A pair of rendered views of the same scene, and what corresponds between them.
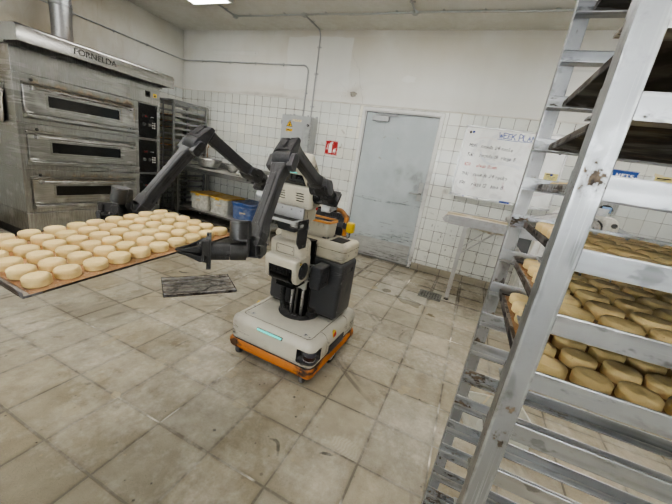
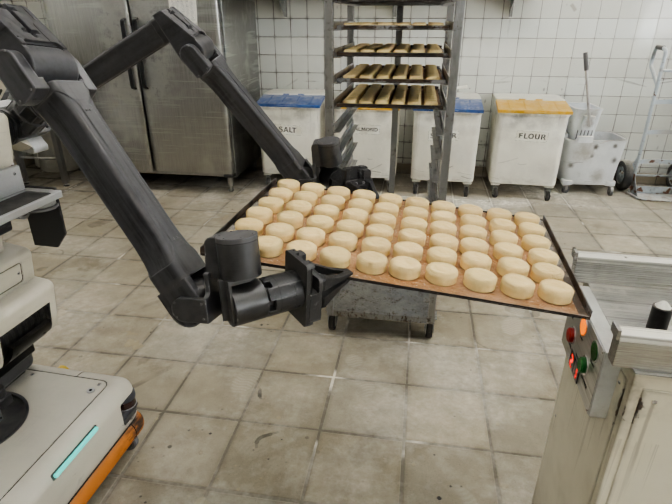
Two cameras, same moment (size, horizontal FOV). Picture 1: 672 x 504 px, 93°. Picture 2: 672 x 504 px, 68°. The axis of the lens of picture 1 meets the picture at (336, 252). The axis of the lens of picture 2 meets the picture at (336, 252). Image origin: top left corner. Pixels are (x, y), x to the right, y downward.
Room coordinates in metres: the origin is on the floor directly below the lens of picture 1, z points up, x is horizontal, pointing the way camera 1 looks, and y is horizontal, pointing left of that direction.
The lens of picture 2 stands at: (1.20, 1.49, 1.34)
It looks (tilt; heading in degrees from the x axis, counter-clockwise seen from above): 25 degrees down; 258
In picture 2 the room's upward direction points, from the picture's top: straight up
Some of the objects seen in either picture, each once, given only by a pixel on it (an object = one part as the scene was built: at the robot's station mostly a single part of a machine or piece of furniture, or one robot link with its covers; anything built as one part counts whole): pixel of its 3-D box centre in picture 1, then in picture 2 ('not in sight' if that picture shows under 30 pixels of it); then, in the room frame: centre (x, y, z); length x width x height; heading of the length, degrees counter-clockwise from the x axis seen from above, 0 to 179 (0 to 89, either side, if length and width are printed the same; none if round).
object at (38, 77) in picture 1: (82, 146); not in sight; (3.90, 3.24, 1.00); 1.56 x 1.20 x 2.01; 159
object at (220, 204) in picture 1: (227, 204); not in sight; (5.06, 1.86, 0.36); 0.47 x 0.38 x 0.26; 159
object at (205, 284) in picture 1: (198, 284); not in sight; (2.71, 1.22, 0.01); 0.60 x 0.40 x 0.03; 123
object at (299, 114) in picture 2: not in sight; (295, 137); (0.60, -2.98, 0.38); 0.64 x 0.54 x 0.77; 71
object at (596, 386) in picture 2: not in sight; (588, 346); (0.55, 0.81, 0.77); 0.24 x 0.04 x 0.14; 66
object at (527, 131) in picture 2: not in sight; (523, 145); (-1.21, -2.26, 0.38); 0.64 x 0.54 x 0.77; 66
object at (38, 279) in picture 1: (37, 279); (526, 220); (0.61, 0.62, 0.96); 0.05 x 0.05 x 0.02
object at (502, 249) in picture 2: (27, 251); (507, 252); (0.73, 0.77, 0.97); 0.05 x 0.05 x 0.02
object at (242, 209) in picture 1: (249, 210); not in sight; (4.89, 1.44, 0.36); 0.47 x 0.38 x 0.26; 160
